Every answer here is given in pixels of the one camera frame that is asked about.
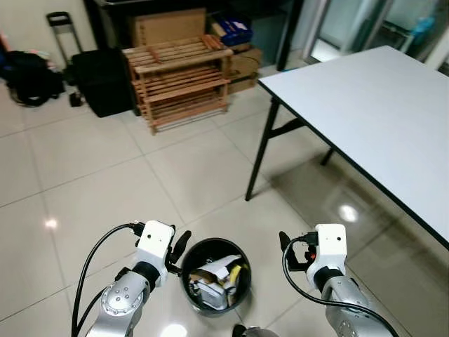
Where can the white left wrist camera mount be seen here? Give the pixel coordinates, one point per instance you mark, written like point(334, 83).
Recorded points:
point(154, 242)

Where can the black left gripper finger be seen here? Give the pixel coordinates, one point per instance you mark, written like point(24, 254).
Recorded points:
point(176, 239)
point(184, 243)

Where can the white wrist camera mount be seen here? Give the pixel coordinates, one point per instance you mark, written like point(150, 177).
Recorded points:
point(328, 246)
point(154, 242)

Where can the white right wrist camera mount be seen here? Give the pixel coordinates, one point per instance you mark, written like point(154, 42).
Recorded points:
point(328, 246)

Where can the white folding table black legs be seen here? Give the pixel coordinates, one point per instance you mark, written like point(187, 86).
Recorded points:
point(379, 112)

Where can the black round rubbish bin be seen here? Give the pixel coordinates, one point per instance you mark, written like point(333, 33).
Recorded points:
point(191, 295)

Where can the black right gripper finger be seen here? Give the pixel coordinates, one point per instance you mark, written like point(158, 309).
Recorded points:
point(285, 242)

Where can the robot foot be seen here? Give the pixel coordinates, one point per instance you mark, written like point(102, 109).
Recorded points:
point(249, 331)

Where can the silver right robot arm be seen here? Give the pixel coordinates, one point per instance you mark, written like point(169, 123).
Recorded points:
point(347, 302)

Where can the white crumpled paper trash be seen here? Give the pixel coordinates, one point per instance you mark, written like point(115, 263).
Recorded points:
point(219, 269)

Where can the black backpack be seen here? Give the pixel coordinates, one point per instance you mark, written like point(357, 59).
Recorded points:
point(31, 77)

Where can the blue printed box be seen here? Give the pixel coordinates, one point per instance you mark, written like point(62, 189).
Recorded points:
point(233, 29)

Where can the small brown cardboard box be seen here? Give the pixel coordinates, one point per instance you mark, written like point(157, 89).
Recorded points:
point(245, 67)

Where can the glass sliding door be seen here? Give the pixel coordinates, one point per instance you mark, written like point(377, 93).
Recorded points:
point(365, 24)

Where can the wooden slatted shoe rack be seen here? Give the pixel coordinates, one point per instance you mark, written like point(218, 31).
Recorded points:
point(179, 77)

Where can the yellow trash wrapper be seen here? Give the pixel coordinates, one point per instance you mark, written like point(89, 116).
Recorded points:
point(235, 275)

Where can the black suitcase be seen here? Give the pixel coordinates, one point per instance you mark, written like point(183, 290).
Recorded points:
point(102, 81)

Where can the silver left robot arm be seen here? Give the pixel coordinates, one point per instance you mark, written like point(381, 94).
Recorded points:
point(123, 302)

